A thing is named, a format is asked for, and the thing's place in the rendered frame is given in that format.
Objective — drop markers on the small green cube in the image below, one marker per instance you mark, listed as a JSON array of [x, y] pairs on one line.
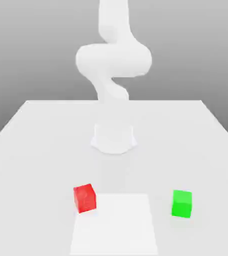
[[181, 204]]

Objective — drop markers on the small red cube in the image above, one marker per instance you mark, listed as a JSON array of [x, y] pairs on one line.
[[85, 198]]

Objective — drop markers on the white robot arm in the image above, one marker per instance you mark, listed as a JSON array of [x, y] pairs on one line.
[[113, 60]]

